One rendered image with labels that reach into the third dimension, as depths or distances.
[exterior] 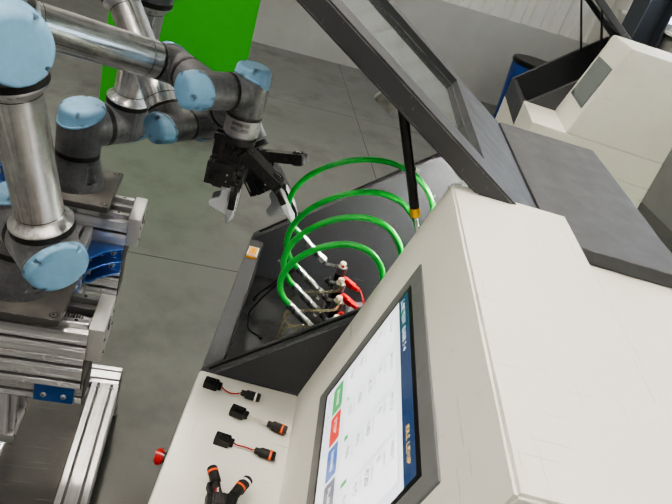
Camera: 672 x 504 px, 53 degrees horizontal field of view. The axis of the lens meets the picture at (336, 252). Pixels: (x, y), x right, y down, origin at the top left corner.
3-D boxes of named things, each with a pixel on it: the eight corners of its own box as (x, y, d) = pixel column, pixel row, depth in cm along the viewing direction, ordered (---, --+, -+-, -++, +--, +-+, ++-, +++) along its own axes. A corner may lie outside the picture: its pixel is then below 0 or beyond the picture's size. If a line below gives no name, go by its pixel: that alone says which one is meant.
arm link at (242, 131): (264, 115, 144) (258, 127, 137) (259, 135, 146) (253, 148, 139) (230, 105, 143) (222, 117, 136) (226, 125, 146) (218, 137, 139)
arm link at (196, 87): (161, 94, 134) (208, 95, 141) (189, 118, 127) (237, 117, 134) (167, 56, 130) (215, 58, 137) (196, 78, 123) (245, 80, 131)
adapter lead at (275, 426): (228, 415, 135) (230, 408, 134) (231, 408, 137) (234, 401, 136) (284, 438, 134) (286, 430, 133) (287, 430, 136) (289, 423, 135)
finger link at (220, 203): (206, 216, 152) (214, 180, 148) (232, 223, 153) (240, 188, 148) (203, 222, 150) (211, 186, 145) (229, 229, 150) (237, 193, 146)
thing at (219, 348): (240, 280, 211) (251, 238, 204) (253, 284, 212) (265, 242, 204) (189, 418, 157) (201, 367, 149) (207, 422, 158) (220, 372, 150)
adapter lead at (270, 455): (212, 444, 128) (214, 436, 127) (215, 436, 130) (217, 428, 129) (272, 464, 128) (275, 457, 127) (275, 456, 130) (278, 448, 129)
